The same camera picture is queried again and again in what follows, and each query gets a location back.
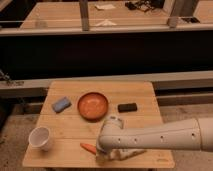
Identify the black cables bundle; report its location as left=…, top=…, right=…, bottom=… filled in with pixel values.
left=124, top=0, right=165, bottom=13

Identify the wooden table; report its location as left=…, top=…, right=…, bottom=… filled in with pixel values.
left=23, top=81, right=175, bottom=170

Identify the white paper cup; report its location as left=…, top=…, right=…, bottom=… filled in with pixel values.
left=28, top=127, right=53, bottom=151

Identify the black rectangular block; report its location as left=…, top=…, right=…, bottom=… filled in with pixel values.
left=118, top=103, right=137, bottom=113

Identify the grey metal post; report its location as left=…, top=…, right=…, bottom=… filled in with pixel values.
left=167, top=0, right=199, bottom=28
left=79, top=0, right=90, bottom=31

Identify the folded white paper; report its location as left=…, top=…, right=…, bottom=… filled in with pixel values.
left=95, top=19, right=117, bottom=27

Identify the grey metal post right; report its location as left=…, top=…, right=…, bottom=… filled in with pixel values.
left=167, top=0, right=199, bottom=28

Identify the white plastic bottle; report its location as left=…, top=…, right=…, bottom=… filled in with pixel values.
left=113, top=149, right=145, bottom=160

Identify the orange round bowl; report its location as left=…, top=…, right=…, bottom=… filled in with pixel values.
left=77, top=92, right=108, bottom=121

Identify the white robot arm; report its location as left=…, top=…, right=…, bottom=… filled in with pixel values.
left=96, top=115, right=213, bottom=164

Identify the blue sponge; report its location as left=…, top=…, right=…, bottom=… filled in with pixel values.
left=52, top=97, right=71, bottom=113

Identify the white paper sheet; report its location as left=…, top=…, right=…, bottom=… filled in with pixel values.
left=95, top=4, right=116, bottom=10

